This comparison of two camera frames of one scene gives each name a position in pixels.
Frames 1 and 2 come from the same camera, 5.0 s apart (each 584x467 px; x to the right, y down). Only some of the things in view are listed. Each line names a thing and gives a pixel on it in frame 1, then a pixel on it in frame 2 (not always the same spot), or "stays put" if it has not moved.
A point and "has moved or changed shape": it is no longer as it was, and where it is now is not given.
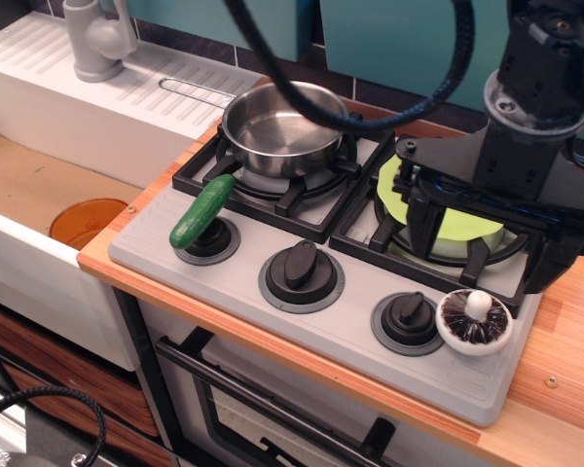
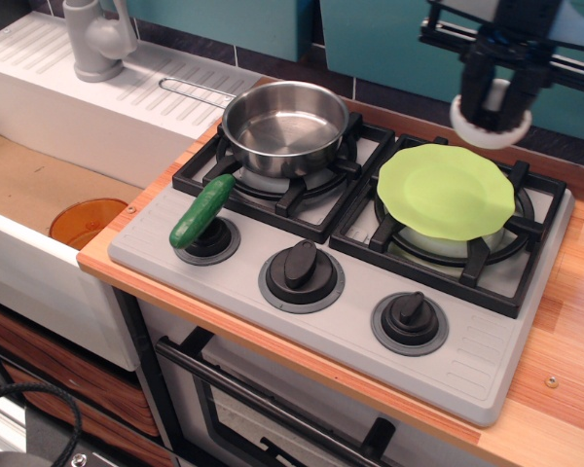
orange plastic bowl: [84, 222] stays put
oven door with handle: [228, 406] stays put
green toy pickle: [203, 212] stays put
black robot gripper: [547, 179] -> [562, 38]
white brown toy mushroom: [474, 322] has moved or changed shape
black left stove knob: [218, 242] stays put
